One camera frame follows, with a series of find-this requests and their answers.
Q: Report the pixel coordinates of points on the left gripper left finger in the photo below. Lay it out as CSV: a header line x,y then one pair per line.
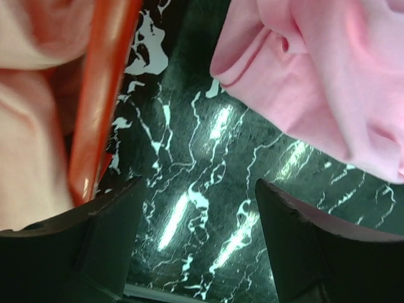
x,y
81,255

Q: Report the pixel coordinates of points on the salmon t shirt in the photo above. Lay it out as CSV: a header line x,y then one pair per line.
x,y
42,46

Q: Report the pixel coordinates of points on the black marble pattern mat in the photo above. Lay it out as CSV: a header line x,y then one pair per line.
x,y
200,153

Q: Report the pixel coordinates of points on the pink t shirt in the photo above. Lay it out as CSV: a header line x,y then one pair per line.
x,y
329,73

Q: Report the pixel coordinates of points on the red plastic bin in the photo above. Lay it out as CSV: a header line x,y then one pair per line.
x,y
113,27

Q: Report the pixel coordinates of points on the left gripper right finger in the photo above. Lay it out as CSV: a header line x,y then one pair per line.
x,y
317,257

